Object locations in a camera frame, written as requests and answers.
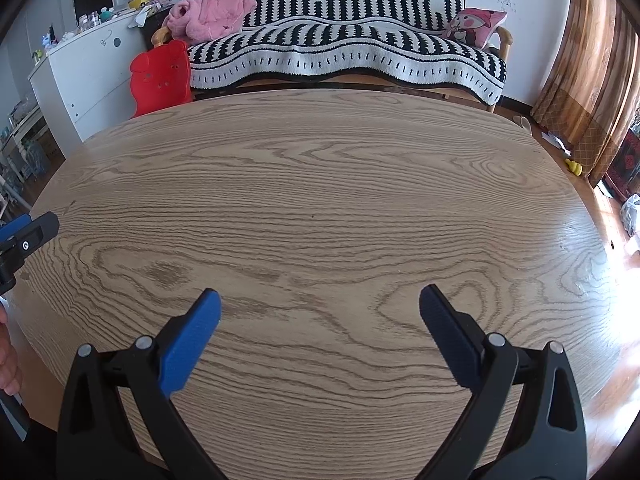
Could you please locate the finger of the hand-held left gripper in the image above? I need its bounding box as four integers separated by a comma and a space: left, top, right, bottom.
0, 211, 60, 261
0, 214, 32, 241

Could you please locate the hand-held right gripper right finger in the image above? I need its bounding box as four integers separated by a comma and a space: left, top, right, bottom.
419, 284, 588, 480

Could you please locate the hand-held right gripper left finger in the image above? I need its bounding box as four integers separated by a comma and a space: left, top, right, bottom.
56, 288, 223, 480

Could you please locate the person's left hand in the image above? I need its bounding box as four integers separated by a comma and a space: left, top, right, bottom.
0, 305, 23, 396

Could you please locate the white shelf rack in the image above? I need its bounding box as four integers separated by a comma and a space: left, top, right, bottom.
0, 100, 51, 221

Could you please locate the white cabinet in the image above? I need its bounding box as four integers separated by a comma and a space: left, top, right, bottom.
27, 10, 173, 143

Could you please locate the red plastic chair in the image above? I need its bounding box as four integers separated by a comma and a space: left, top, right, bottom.
129, 40, 195, 118

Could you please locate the cluster of small bottles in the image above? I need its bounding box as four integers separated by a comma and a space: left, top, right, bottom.
32, 5, 121, 63

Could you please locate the grey white plastic bag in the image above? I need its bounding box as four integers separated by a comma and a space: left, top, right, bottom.
620, 195, 640, 236

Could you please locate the white paper scrap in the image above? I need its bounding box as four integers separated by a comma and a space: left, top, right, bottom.
541, 132, 573, 156

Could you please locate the dark red cabinet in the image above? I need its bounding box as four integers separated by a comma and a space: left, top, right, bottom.
602, 127, 640, 206

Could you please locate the pink garment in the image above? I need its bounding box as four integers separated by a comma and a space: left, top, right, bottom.
162, 0, 258, 45

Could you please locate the brown curtain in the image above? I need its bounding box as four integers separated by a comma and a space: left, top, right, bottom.
530, 0, 640, 188

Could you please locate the black white striped sofa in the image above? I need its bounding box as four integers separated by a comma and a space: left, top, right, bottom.
187, 0, 507, 103

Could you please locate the pink cartoon pillow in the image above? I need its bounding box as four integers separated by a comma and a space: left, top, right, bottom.
440, 7, 508, 51

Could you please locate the wooden sofa frame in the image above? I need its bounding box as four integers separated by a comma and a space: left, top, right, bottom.
150, 25, 515, 113

